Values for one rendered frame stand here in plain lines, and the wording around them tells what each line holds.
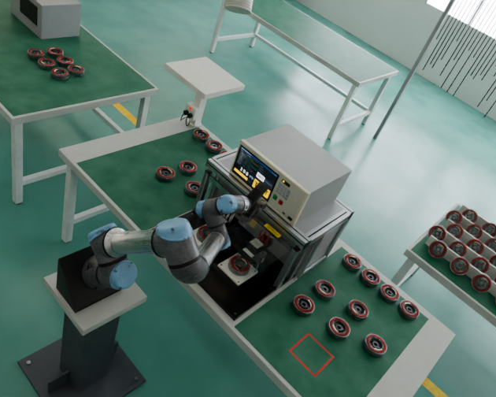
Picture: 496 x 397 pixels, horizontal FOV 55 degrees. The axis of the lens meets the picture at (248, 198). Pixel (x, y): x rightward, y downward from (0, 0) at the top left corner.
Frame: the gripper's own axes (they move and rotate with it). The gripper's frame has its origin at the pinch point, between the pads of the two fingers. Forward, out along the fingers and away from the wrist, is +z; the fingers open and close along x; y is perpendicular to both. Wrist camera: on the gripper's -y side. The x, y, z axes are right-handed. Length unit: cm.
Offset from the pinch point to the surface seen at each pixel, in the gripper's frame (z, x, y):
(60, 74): 26, -186, 33
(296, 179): 3.5, 5.1, -16.2
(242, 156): 3.8, -24.5, -8.8
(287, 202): 5.6, 7.3, -4.8
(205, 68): 51, -105, -26
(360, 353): 29, 73, 35
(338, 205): 42.7, 18.1, -12.2
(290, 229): 7.2, 15.6, 4.5
